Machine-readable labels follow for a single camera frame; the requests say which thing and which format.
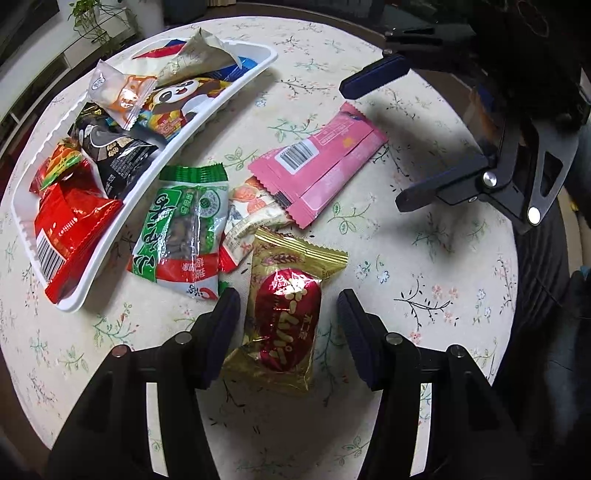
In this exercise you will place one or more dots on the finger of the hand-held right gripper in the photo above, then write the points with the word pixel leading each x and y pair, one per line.
pixel 374 76
pixel 443 184

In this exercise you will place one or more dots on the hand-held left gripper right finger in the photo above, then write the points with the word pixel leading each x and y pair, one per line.
pixel 358 337

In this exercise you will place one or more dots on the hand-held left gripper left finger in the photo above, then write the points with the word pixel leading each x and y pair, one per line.
pixel 226 332

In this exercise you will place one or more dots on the gold snack packet red oval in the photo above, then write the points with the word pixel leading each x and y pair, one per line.
pixel 286 318

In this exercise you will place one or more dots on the white plastic tray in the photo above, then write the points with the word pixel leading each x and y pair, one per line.
pixel 263 54

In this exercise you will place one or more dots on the pale white snack packet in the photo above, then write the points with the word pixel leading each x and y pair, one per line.
pixel 203 50

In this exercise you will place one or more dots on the blue panda snack packet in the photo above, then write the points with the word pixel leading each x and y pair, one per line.
pixel 184 92

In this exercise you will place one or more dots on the black snack packet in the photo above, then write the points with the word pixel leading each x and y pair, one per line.
pixel 120 161

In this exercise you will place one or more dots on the orange green-striped snack packet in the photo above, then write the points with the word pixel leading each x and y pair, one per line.
pixel 62 159

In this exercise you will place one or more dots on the small clear snack packet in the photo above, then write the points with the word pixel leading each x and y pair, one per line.
pixel 120 92

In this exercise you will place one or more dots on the floral tablecloth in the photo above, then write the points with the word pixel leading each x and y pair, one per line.
pixel 438 300

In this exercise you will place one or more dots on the pink snack packet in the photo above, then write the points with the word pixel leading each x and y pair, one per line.
pixel 323 157

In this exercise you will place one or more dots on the green snack packet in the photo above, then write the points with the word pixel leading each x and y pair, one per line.
pixel 180 221

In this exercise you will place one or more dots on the red and white snack packet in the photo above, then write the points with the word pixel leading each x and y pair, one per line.
pixel 249 203

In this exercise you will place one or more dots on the bright red snack packet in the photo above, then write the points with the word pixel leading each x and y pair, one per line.
pixel 69 221

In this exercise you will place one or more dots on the trailing green houseplant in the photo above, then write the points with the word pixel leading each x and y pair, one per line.
pixel 92 14

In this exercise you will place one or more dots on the white low cabinet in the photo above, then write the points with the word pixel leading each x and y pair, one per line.
pixel 32 101

